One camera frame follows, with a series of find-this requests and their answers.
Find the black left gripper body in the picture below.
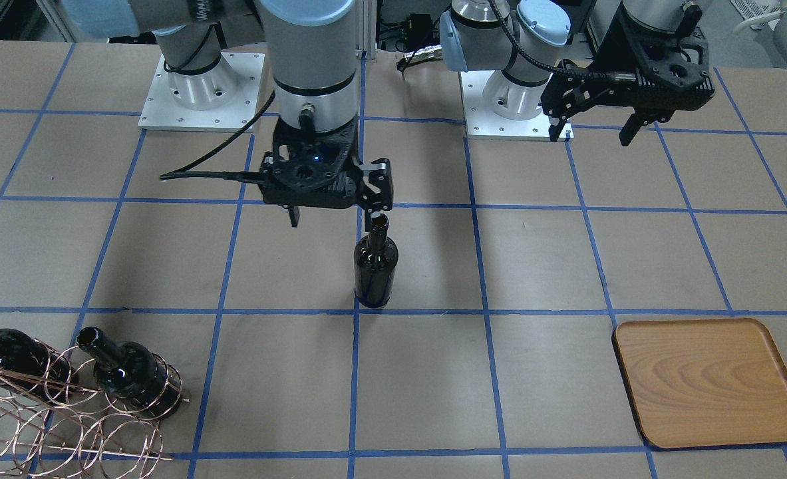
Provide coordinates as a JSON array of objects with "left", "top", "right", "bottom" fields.
[{"left": 593, "top": 10, "right": 710, "bottom": 111}]

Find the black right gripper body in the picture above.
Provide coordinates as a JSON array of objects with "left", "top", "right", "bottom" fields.
[{"left": 261, "top": 119, "right": 360, "bottom": 209}]

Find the dark wine bottle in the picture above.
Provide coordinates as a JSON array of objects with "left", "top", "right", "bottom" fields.
[
  {"left": 353, "top": 214, "right": 398, "bottom": 307},
  {"left": 76, "top": 327, "right": 182, "bottom": 420},
  {"left": 0, "top": 328, "right": 80, "bottom": 402}
]

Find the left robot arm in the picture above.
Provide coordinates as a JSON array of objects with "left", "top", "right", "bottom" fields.
[{"left": 439, "top": 1, "right": 715, "bottom": 146}]

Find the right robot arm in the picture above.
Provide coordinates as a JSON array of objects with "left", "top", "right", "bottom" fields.
[{"left": 63, "top": 1, "right": 393, "bottom": 231}]

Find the dark wine bottle in rack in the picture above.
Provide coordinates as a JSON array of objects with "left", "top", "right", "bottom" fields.
[{"left": 76, "top": 327, "right": 182, "bottom": 420}]

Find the wooden tray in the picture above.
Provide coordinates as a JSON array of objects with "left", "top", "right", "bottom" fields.
[{"left": 613, "top": 317, "right": 787, "bottom": 449}]

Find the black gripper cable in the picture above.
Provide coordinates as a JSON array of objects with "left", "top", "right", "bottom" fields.
[{"left": 160, "top": 90, "right": 277, "bottom": 183}]

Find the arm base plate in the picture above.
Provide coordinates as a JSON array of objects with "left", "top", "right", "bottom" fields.
[
  {"left": 138, "top": 53, "right": 265, "bottom": 132},
  {"left": 459, "top": 71, "right": 551, "bottom": 142}
]

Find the copper wire bottle rack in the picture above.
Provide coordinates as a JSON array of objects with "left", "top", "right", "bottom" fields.
[{"left": 0, "top": 355, "right": 172, "bottom": 478}]

